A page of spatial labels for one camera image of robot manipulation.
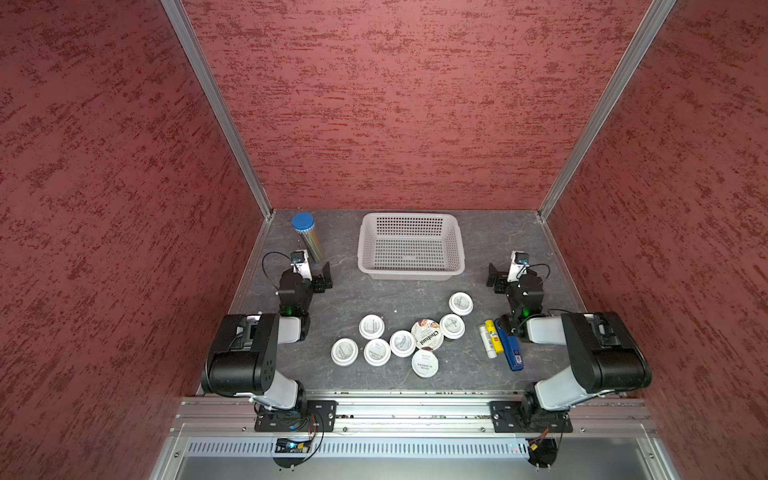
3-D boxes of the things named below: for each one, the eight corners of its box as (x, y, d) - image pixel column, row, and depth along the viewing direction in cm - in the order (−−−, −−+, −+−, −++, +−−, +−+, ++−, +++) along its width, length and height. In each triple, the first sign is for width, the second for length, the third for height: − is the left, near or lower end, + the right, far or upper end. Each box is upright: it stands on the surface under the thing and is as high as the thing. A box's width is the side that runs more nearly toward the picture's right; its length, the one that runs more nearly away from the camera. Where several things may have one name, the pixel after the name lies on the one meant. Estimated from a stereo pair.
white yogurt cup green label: (439, 344, 88) (442, 336, 82) (437, 323, 92) (440, 313, 87) (461, 344, 88) (466, 336, 82) (458, 323, 92) (462, 313, 87)
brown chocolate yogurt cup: (412, 354, 86) (413, 348, 82) (411, 326, 92) (412, 318, 87) (442, 354, 86) (444, 348, 82) (439, 326, 92) (441, 318, 87)
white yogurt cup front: (412, 381, 81) (413, 375, 76) (411, 357, 85) (412, 349, 80) (436, 382, 81) (439, 375, 76) (434, 357, 85) (437, 349, 80)
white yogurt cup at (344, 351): (332, 370, 83) (328, 363, 77) (335, 346, 87) (332, 337, 82) (358, 370, 83) (355, 363, 77) (359, 346, 87) (357, 337, 82)
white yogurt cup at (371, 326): (359, 346, 88) (357, 336, 82) (361, 325, 92) (359, 314, 86) (384, 346, 88) (383, 336, 82) (384, 325, 92) (384, 314, 86)
